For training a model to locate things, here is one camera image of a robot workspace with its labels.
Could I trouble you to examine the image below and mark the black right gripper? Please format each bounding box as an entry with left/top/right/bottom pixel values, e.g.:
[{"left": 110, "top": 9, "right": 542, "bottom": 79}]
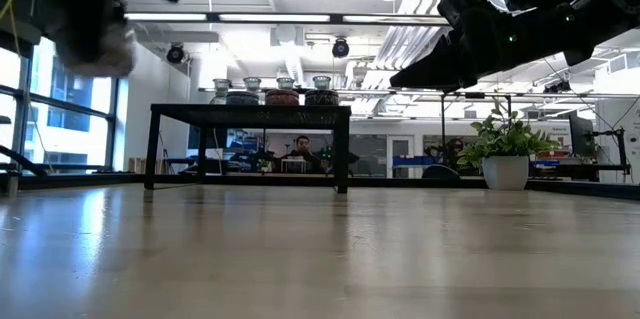
[{"left": 389, "top": 0, "right": 551, "bottom": 91}]

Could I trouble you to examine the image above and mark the pink patterned round tin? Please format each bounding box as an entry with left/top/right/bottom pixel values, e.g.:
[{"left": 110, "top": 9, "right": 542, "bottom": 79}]
[{"left": 264, "top": 88, "right": 301, "bottom": 106}]

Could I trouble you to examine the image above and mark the blue white patterned round tin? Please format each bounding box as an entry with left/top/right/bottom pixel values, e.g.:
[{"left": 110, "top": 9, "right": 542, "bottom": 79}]
[{"left": 225, "top": 90, "right": 261, "bottom": 106}]

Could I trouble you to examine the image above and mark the person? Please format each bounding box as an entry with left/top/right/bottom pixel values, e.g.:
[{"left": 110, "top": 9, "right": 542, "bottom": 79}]
[
  {"left": 439, "top": 137, "right": 469, "bottom": 175},
  {"left": 279, "top": 134, "right": 326, "bottom": 175}
]

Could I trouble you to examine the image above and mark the black office chair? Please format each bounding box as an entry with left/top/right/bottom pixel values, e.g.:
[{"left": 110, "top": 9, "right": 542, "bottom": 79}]
[{"left": 422, "top": 163, "right": 461, "bottom": 180}]

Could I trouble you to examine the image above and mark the black ceiling spotlight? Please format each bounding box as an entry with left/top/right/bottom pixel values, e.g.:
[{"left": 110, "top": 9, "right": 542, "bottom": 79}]
[
  {"left": 166, "top": 42, "right": 187, "bottom": 65},
  {"left": 331, "top": 37, "right": 351, "bottom": 59}
]

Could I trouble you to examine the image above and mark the green plant in white pot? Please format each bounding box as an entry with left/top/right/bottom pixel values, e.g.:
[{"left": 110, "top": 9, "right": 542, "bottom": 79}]
[{"left": 457, "top": 101, "right": 561, "bottom": 192}]

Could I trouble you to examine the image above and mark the black computer monitor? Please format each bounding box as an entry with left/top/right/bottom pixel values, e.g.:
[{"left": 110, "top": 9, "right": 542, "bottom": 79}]
[{"left": 568, "top": 110, "right": 597, "bottom": 159}]

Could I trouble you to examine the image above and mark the overhead LED light bar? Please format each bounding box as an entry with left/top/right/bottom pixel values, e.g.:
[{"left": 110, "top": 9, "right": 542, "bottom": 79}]
[{"left": 123, "top": 11, "right": 451, "bottom": 28}]

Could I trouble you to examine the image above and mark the black perforated metal shelf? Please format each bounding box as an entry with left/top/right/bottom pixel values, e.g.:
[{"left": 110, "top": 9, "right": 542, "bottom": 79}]
[{"left": 143, "top": 103, "right": 352, "bottom": 195}]

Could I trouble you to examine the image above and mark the black aluminium rig frame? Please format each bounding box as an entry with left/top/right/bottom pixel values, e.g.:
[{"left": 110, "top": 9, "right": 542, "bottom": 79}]
[{"left": 0, "top": 143, "right": 640, "bottom": 201}]

